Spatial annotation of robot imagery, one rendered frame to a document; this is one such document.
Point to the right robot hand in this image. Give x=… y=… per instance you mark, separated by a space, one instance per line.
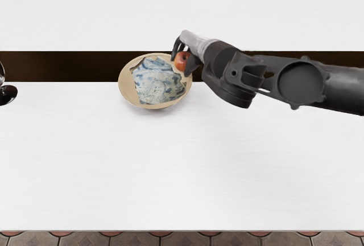
x=192 y=42

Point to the red apple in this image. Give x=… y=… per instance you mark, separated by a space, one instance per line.
x=181 y=61

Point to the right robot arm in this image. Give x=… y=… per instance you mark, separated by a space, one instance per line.
x=284 y=81

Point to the beige plate with blue pattern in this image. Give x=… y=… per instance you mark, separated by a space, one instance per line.
x=155 y=85

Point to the wine glass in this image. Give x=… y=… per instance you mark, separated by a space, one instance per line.
x=4 y=92

